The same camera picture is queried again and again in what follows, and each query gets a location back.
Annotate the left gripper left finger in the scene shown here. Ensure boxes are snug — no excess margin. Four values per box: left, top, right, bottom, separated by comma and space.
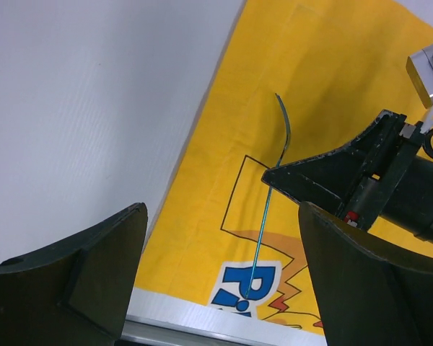
0, 203, 148, 345

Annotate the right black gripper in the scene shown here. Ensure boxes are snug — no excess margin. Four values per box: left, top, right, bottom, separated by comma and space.
262, 111, 433, 243

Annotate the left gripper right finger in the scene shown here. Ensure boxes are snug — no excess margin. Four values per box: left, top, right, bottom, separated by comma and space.
299, 202, 433, 345

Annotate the blue metallic fork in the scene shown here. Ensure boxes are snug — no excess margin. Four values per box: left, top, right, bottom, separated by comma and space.
244, 92, 292, 300

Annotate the yellow pikachu placemat cloth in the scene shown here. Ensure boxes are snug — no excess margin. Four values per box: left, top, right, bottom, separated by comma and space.
135, 1, 433, 334

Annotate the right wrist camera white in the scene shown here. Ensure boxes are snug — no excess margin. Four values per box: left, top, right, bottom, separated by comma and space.
406, 44, 433, 109

